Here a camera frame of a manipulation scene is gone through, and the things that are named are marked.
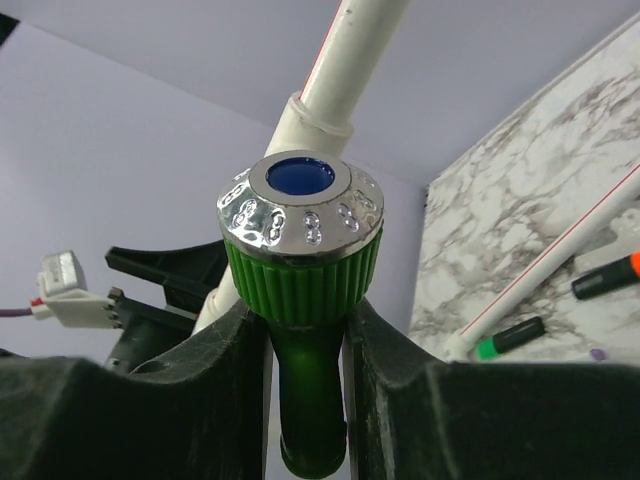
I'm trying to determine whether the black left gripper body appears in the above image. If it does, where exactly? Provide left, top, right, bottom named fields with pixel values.
left=104, top=287, right=196, bottom=374

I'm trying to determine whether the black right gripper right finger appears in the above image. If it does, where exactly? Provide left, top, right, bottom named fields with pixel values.
left=343, top=302, right=639, bottom=479

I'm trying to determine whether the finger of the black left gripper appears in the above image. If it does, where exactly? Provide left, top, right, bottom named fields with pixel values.
left=105, top=240, right=228, bottom=310

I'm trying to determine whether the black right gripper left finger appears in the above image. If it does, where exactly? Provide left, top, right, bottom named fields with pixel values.
left=1, top=303, right=270, bottom=479

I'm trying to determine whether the green water faucet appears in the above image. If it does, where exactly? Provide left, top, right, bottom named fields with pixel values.
left=217, top=150, right=384, bottom=479

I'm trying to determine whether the white pvc pipe frame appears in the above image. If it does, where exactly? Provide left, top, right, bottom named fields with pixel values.
left=197, top=1, right=639, bottom=360

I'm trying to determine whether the green capped black marker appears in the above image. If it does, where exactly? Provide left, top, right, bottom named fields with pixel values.
left=475, top=316, right=546, bottom=361

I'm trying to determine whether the purple capped white pen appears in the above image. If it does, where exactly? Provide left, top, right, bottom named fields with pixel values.
left=589, top=348, right=609, bottom=362

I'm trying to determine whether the orange capped black marker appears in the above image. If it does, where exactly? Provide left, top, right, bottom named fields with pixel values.
left=571, top=252, right=639, bottom=300

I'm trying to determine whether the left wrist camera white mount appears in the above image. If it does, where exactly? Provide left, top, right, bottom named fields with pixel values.
left=30, top=250, right=122, bottom=329

